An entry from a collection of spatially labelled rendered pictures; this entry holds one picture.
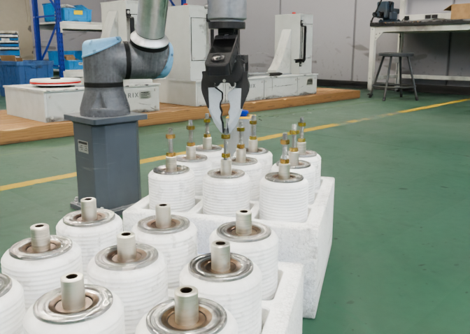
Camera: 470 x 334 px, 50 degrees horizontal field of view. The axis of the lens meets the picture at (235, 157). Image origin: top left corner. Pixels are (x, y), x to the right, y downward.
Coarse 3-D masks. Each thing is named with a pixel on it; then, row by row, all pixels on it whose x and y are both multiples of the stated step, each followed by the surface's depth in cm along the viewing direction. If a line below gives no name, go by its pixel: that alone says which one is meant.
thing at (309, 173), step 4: (272, 168) 109; (276, 168) 107; (304, 168) 106; (308, 168) 107; (312, 168) 107; (272, 172) 109; (292, 172) 105; (296, 172) 105; (300, 172) 105; (304, 172) 106; (308, 172) 106; (312, 172) 107; (304, 176) 106; (308, 176) 106; (312, 176) 107; (308, 180) 106; (312, 180) 107; (308, 184) 107; (312, 184) 108; (308, 188) 107; (312, 188) 108; (308, 192) 107; (312, 192) 108; (308, 196) 107; (312, 196) 108; (308, 200) 108; (312, 200) 108; (308, 204) 108
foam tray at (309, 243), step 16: (320, 192) 114; (128, 208) 102; (144, 208) 105; (192, 208) 102; (256, 208) 102; (320, 208) 102; (128, 224) 101; (208, 224) 96; (272, 224) 93; (288, 224) 93; (304, 224) 93; (320, 224) 95; (208, 240) 97; (288, 240) 93; (304, 240) 92; (320, 240) 97; (288, 256) 93; (304, 256) 92; (320, 256) 99; (304, 272) 93; (320, 272) 101; (304, 288) 94; (320, 288) 104; (304, 304) 94
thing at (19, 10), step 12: (0, 0) 648; (12, 0) 659; (24, 0) 670; (0, 12) 650; (12, 12) 661; (24, 12) 672; (0, 24) 653; (12, 24) 663; (24, 24) 675; (24, 36) 677; (24, 48) 680
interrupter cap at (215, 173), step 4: (216, 168) 104; (232, 168) 104; (236, 168) 104; (208, 172) 101; (212, 172) 102; (216, 172) 102; (232, 172) 103; (236, 172) 102; (240, 172) 102; (244, 172) 101; (212, 176) 99; (216, 176) 98; (220, 176) 98; (224, 176) 99; (228, 176) 98; (232, 176) 98; (236, 176) 98; (240, 176) 99
